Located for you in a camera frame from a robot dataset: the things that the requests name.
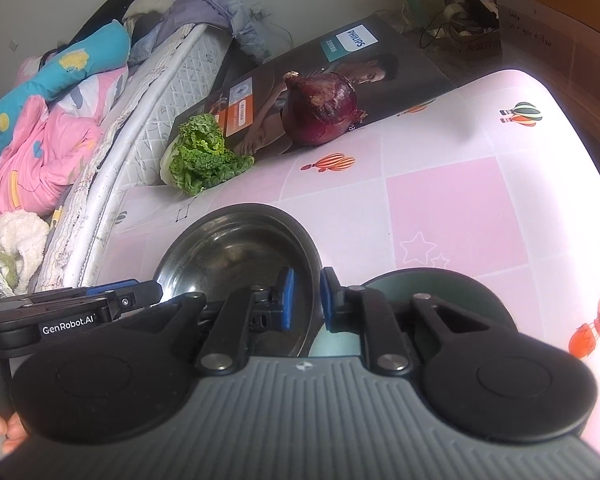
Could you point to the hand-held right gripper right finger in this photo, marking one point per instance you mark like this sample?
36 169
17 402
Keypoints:
328 300

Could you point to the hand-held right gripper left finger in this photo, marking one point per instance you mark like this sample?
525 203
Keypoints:
287 300

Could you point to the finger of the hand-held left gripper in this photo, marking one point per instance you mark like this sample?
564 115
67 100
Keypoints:
115 287
130 302

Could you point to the teal ceramic bowl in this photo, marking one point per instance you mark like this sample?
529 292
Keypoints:
337 345

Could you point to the deep steel bowl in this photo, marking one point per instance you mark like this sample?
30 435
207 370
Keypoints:
230 255

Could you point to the person's left hand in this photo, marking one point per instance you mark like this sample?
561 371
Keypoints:
10 430

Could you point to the white fleece blanket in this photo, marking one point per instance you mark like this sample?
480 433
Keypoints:
20 240

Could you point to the pink printed tablecloth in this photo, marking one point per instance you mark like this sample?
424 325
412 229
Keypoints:
430 200

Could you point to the napa cabbage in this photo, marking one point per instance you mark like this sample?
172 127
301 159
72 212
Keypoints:
200 155

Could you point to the red onion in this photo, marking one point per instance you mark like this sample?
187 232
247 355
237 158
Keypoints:
320 110

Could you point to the white quilted mattress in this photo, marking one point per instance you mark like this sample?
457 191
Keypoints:
170 90

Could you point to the dark printed appliance box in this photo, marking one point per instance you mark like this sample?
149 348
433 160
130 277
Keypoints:
405 65

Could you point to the cream cloth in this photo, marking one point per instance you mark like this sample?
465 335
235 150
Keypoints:
152 2

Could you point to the grey clothes pile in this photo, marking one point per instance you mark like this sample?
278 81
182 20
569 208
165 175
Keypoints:
200 7

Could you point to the green paper bag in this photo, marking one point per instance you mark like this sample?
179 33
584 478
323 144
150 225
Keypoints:
425 5

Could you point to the large brown cardboard box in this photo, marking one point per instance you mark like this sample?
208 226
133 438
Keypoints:
540 30

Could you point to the wall socket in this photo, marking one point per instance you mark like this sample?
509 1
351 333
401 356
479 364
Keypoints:
260 11

